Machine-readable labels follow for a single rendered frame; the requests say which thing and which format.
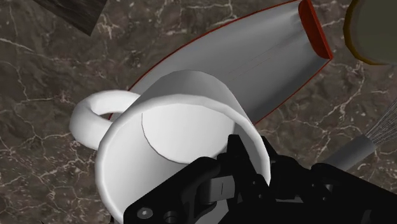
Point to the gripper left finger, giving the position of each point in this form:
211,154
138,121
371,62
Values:
186,186

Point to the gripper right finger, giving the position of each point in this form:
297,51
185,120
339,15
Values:
341,192

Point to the white mug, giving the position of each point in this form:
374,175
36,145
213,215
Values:
186,130

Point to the grey whisk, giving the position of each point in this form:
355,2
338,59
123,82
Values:
350,152

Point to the olive round bowl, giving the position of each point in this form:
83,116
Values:
375,31

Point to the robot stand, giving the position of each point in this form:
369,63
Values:
77,12

